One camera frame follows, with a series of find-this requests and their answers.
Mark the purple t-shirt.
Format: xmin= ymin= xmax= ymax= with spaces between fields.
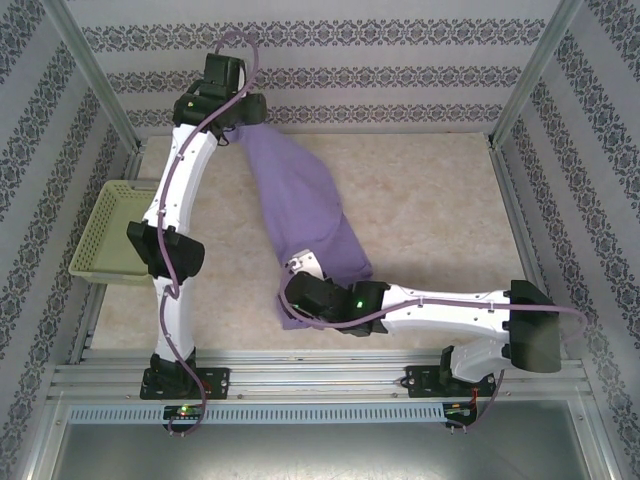
xmin=237 ymin=123 xmax=374 ymax=331

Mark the grey metal sheet panel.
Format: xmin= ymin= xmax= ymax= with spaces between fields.
xmin=29 ymin=422 xmax=616 ymax=480

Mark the pale green perforated plastic basket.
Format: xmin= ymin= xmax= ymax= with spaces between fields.
xmin=68 ymin=179 xmax=156 ymax=287

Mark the left controller board green light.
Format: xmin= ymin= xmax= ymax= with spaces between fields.
xmin=163 ymin=403 xmax=206 ymax=422

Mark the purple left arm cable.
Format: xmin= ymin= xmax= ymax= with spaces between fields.
xmin=157 ymin=31 xmax=261 ymax=439

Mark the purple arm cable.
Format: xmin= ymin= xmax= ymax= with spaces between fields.
xmin=277 ymin=259 xmax=591 ymax=436
xmin=157 ymin=31 xmax=261 ymax=439

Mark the aluminium mounting rail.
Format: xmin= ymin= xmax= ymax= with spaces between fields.
xmin=49 ymin=349 xmax=586 ymax=401

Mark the aluminium side rail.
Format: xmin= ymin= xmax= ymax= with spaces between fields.
xmin=69 ymin=142 xmax=147 ymax=365
xmin=487 ymin=142 xmax=584 ymax=364

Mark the white slotted cable duct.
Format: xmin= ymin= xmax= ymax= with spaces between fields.
xmin=67 ymin=403 xmax=446 ymax=425

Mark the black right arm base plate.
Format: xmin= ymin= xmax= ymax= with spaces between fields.
xmin=405 ymin=364 xmax=494 ymax=400

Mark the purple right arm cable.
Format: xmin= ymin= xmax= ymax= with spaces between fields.
xmin=277 ymin=259 xmax=591 ymax=436

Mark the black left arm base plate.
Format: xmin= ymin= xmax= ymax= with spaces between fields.
xmin=139 ymin=367 xmax=231 ymax=401

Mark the aluminium frame post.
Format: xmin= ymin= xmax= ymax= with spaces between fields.
xmin=489 ymin=0 xmax=584 ymax=149
xmin=42 ymin=0 xmax=144 ymax=151

